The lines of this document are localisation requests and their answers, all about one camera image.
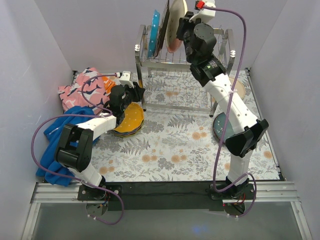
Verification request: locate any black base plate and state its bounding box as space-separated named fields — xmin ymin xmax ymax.
xmin=77 ymin=181 xmax=255 ymax=212

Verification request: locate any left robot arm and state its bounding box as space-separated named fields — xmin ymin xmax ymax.
xmin=54 ymin=82 xmax=146 ymax=200

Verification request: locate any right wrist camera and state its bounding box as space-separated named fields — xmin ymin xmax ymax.
xmin=189 ymin=0 xmax=216 ymax=24

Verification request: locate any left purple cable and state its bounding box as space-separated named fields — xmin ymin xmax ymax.
xmin=30 ymin=72 xmax=125 ymax=225

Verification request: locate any beige plate with sprig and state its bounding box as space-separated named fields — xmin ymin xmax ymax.
xmin=229 ymin=77 xmax=246 ymax=100

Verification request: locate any orange dotted plate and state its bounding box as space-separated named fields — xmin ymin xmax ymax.
xmin=114 ymin=102 xmax=144 ymax=134

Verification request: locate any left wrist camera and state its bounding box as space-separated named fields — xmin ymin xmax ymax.
xmin=118 ymin=71 xmax=134 ymax=88

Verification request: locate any dark green brown plate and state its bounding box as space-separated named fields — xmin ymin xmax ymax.
xmin=212 ymin=112 xmax=234 ymax=144

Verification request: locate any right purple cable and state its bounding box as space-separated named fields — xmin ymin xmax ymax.
xmin=203 ymin=6 xmax=256 ymax=220

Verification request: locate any blue dotted plate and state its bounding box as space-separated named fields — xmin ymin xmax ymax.
xmin=147 ymin=9 xmax=160 ymax=59
xmin=111 ymin=121 xmax=144 ymax=138

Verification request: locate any steel dish rack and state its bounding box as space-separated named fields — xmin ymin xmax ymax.
xmin=134 ymin=23 xmax=236 ymax=118

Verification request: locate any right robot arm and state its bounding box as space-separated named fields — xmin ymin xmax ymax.
xmin=176 ymin=11 xmax=269 ymax=199

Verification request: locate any blue fleece cloth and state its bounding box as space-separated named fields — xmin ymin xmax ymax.
xmin=35 ymin=106 xmax=95 ymax=187

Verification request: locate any cream white plate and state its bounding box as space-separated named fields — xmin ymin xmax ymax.
xmin=165 ymin=0 xmax=188 ymax=53

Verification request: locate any purple cable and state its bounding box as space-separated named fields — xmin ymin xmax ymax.
xmin=30 ymin=72 xmax=125 ymax=225
xmin=203 ymin=6 xmax=256 ymax=220

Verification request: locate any aluminium frame rail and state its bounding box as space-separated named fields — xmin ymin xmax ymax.
xmin=30 ymin=181 xmax=300 ymax=204

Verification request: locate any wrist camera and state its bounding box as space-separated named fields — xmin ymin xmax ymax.
xmin=189 ymin=0 xmax=216 ymax=24
xmin=118 ymin=71 xmax=134 ymax=88

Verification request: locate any black square plate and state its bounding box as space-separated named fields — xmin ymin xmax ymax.
xmin=154 ymin=0 xmax=170 ymax=58

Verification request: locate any pink whale pattern cloth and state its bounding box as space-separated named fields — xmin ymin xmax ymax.
xmin=58 ymin=67 xmax=109 ymax=115

